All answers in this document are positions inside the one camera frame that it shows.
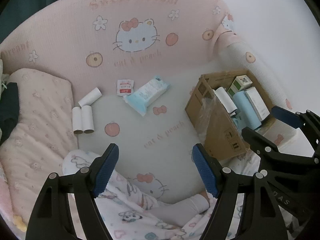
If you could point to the red and white sachet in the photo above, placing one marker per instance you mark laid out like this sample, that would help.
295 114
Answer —
125 87

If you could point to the white flat box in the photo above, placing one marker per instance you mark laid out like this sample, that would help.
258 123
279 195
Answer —
257 103

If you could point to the clear plastic bag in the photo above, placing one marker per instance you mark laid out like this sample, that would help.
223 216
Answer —
207 115

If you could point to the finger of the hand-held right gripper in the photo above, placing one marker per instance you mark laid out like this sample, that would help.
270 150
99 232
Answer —
260 141
285 117

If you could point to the light blue paper roll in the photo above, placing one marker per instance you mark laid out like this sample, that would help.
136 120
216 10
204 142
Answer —
246 110

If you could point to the pink cat print mat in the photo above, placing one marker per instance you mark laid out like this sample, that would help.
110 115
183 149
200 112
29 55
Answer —
75 37

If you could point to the white peach print bolster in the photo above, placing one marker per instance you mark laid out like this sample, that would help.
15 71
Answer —
240 52

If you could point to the white paper roll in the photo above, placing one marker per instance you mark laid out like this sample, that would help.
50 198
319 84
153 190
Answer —
225 100
90 97
77 120
87 118

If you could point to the person's socked foot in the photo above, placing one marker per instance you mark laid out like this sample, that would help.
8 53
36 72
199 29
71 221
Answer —
180 207

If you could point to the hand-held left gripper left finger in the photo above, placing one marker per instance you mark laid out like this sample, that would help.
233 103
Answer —
107 171

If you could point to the green and white carton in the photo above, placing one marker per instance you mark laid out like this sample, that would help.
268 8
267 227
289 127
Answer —
238 85

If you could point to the light blue wet wipes pack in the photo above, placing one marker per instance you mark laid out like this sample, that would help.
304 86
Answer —
147 95

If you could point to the dark cloth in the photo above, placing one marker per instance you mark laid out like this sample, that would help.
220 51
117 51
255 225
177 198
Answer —
8 110

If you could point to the dark green curtain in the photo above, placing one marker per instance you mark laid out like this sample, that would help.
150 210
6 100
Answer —
30 2

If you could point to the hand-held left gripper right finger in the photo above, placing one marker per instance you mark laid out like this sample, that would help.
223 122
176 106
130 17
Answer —
203 171

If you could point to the brown cardboard box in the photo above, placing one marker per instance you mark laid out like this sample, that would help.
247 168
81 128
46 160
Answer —
222 130

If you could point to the yellow soft item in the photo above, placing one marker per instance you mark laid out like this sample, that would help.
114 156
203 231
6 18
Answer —
20 222

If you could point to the pink flower print pillow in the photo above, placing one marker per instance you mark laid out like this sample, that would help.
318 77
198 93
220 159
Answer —
37 135

